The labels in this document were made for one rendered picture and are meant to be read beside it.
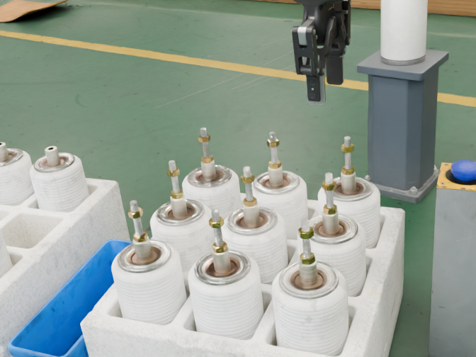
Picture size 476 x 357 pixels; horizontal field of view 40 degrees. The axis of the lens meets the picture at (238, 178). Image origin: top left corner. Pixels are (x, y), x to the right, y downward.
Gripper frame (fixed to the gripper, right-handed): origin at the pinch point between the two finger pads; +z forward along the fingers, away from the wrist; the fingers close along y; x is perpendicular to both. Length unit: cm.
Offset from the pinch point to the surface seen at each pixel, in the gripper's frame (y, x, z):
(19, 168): -3, -63, 23
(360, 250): 0.8, 4.5, 23.8
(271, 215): -0.6, -9.6, 21.6
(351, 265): 2.7, 3.7, 25.2
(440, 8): -203, -26, 45
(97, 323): 22.0, -26.5, 28.9
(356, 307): 6.6, 5.6, 28.9
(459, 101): -111, -2, 47
